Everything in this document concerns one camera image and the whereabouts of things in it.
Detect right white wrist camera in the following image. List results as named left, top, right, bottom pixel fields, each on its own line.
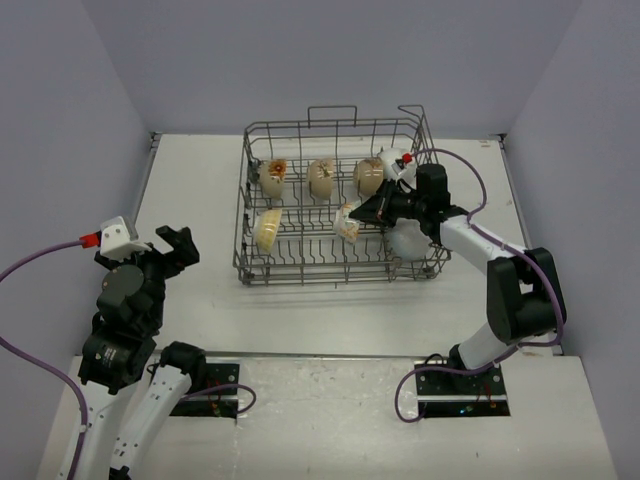
left=384, top=152, right=417, bottom=189

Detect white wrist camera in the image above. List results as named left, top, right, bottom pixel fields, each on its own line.
left=384, top=152, right=417, bottom=189
left=100, top=216, right=151, bottom=262

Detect white bowl front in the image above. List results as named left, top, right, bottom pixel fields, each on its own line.
left=387, top=220, right=432, bottom=261

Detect green floral bowl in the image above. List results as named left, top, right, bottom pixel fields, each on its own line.
left=333, top=200, right=361, bottom=244

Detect white bowl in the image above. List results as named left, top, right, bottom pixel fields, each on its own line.
left=378, top=148, right=417, bottom=187
left=387, top=220, right=432, bottom=261

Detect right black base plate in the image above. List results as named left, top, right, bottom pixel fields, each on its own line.
left=415, top=367, right=511, bottom=419

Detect white bowl rear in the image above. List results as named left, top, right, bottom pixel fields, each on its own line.
left=378, top=148, right=417, bottom=187

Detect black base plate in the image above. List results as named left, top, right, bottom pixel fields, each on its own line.
left=170, top=360, right=240, bottom=419
left=415, top=367, right=511, bottom=419

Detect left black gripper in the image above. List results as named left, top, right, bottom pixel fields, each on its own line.
left=97, top=224, right=198, bottom=329

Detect yellow checked bowl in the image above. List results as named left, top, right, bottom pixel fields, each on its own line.
left=252, top=209, right=282, bottom=253

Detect beige bowl colourful leaves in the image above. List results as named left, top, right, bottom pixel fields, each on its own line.
left=353, top=157, right=384, bottom=197

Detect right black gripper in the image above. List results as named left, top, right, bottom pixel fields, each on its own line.
left=348, top=177, right=427, bottom=228

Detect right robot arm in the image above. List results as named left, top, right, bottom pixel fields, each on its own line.
left=349, top=164, right=566, bottom=393

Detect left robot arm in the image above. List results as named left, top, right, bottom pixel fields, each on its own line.
left=58, top=218, right=208, bottom=479

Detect grey wire dish rack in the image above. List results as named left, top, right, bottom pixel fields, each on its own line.
left=233, top=104, right=451, bottom=286

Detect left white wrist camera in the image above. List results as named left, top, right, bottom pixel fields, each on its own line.
left=100, top=216, right=151, bottom=262

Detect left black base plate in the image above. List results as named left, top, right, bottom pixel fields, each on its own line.
left=170, top=360, right=240, bottom=419

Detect beige bowl orange flower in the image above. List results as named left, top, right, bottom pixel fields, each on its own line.
left=259, top=159, right=287, bottom=200

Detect beige bowl small flowers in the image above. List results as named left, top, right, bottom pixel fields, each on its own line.
left=307, top=158, right=335, bottom=201

